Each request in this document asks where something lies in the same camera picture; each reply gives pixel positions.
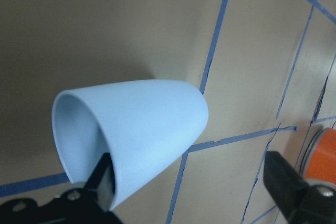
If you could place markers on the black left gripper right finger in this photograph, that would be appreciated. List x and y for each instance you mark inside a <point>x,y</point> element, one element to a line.
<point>299,200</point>

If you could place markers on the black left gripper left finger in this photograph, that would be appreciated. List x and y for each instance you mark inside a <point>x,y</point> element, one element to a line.
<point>87,203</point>

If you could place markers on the light blue plastic cup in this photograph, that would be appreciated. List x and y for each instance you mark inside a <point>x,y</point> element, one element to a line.
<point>145,126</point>

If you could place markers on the orange can with grey lid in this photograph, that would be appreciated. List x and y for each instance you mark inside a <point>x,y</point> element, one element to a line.
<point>318,162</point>

